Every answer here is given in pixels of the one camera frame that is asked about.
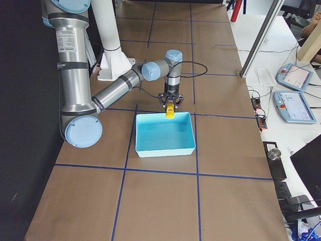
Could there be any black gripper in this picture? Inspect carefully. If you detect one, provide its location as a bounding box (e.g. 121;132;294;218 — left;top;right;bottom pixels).
157;93;184;109

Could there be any yellow beetle toy car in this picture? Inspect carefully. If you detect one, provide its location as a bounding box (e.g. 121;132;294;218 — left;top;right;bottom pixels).
166;103;175;119

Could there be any person forearm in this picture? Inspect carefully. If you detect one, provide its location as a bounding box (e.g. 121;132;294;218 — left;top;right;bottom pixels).
300;11;321;38

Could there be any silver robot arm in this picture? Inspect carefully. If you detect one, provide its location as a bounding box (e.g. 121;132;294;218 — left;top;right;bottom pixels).
42;1;184;148

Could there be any blue tape strip crosswise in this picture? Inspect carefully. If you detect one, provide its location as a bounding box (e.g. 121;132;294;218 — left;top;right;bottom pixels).
132;69;239;76

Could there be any light blue plastic bin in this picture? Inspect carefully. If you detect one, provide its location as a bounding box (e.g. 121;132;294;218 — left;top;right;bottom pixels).
135;112;196;158

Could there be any white paper sheet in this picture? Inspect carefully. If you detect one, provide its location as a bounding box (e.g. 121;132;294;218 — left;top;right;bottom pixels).
255;68;277;87

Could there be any blue tape strip lengthwise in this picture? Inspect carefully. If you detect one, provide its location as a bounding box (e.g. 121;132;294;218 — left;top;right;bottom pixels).
189;3;202;240

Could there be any red fire extinguisher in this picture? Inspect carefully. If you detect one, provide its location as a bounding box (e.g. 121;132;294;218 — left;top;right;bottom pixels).
230;0;243;22

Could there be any silver metal cylinder weight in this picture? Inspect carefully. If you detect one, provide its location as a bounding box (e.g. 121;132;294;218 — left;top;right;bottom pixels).
267;148;281;161

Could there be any lower teach pendant tablet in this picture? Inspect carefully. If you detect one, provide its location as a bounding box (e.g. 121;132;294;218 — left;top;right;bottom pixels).
273;91;317;124

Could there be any teach pendant tablet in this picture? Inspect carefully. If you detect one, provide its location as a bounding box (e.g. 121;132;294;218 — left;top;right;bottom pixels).
276;63;313;92
273;91;317;124

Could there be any upper teach pendant tablet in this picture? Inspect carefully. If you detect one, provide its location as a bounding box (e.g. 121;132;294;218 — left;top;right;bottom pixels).
276;63;313;92

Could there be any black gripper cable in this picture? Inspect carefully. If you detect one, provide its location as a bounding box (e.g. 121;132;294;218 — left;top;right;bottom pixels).
139;61;209;98

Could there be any white pedestal column base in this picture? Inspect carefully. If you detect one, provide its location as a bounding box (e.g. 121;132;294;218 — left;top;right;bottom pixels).
91;0;132;81

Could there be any aluminium frame post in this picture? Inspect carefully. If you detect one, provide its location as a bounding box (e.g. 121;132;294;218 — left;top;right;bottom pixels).
240;0;284;78

